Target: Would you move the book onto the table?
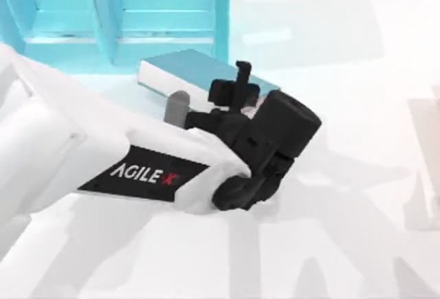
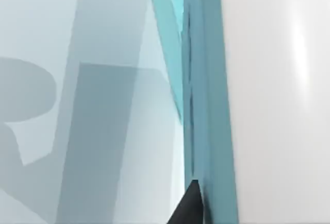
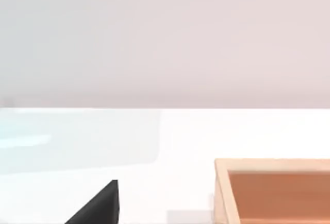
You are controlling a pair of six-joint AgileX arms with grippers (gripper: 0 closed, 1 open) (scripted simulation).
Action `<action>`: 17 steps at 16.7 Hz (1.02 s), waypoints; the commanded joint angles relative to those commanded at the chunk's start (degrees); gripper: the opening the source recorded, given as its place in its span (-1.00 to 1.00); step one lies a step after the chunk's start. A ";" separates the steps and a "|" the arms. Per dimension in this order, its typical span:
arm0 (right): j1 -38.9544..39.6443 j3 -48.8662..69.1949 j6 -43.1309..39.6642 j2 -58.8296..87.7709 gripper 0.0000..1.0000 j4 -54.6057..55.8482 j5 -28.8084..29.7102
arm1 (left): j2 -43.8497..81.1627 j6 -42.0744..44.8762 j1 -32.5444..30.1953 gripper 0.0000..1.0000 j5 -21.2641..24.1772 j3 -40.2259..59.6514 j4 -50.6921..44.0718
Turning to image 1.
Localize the blue book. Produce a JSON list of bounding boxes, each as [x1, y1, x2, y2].
[[137, 49, 281, 111]]

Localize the pale grey rounded box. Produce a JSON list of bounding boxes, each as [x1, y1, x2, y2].
[[164, 90, 190, 129]]

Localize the light blue rack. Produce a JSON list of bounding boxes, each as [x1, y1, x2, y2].
[[0, 0, 231, 74]]

